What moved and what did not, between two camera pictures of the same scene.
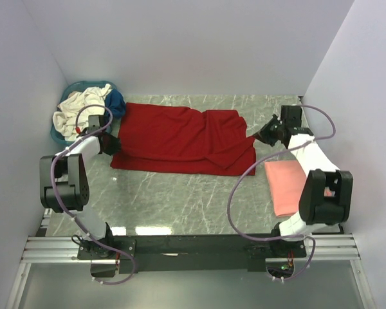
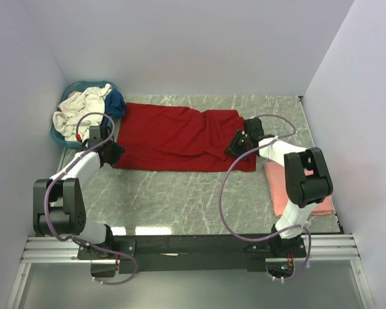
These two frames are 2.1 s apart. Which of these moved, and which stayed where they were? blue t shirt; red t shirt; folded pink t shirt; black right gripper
Moved: black right gripper
Stayed: folded pink t shirt; blue t shirt; red t shirt
